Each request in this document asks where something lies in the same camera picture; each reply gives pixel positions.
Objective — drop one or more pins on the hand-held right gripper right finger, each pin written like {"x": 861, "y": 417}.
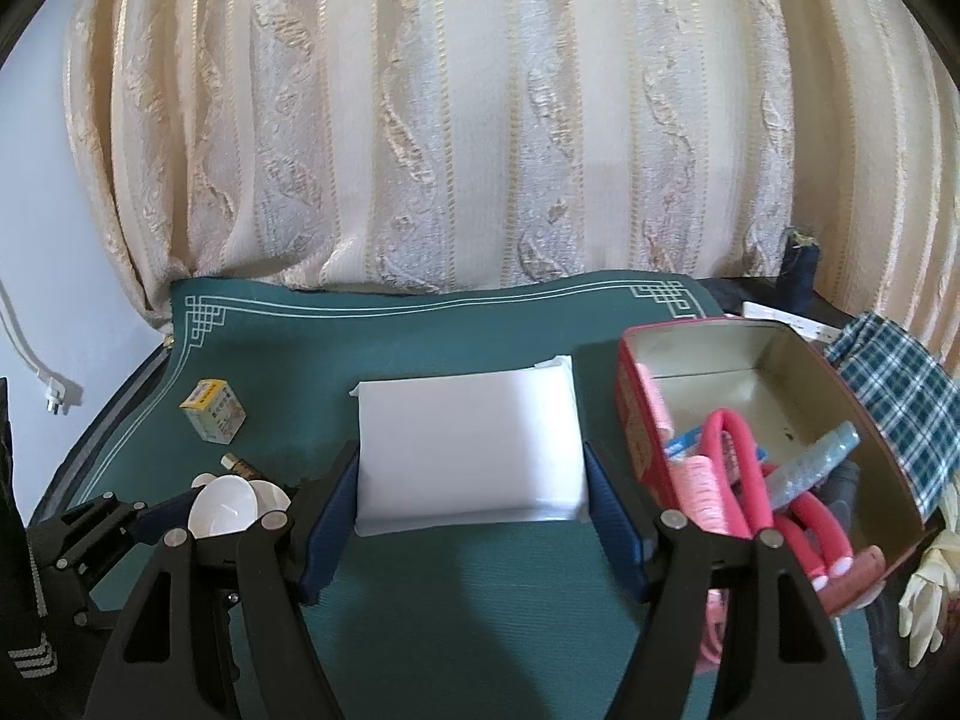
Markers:
{"x": 619, "y": 525}

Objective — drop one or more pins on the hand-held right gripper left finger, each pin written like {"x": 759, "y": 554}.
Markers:
{"x": 330, "y": 525}

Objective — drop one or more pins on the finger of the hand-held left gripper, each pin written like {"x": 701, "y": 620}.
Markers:
{"x": 112, "y": 577}
{"x": 161, "y": 516}

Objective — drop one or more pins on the small white cup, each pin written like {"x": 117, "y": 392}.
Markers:
{"x": 271, "y": 496}
{"x": 204, "y": 480}
{"x": 221, "y": 506}

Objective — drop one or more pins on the blue white packet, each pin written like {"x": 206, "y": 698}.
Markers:
{"x": 686, "y": 444}

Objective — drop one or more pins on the plain white tissue pack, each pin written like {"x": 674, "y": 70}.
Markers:
{"x": 465, "y": 450}

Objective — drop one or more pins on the blue tube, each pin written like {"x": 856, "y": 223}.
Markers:
{"x": 817, "y": 457}

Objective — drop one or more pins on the pink red tin box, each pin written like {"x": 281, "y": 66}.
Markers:
{"x": 750, "y": 360}

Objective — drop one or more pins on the person's left forearm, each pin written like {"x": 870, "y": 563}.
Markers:
{"x": 22, "y": 577}

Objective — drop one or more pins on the small brown bottle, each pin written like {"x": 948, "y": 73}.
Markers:
{"x": 234, "y": 463}

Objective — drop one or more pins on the small yellow white box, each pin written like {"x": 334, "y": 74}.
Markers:
{"x": 214, "y": 409}

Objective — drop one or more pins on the blue checked cloth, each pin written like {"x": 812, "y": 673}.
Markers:
{"x": 900, "y": 390}

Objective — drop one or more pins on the dark blue object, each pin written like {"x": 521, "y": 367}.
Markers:
{"x": 801, "y": 270}

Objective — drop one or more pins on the white gloves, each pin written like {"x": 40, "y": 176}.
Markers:
{"x": 926, "y": 592}

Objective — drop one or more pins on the cream patterned curtain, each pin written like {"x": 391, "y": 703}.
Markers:
{"x": 465, "y": 127}

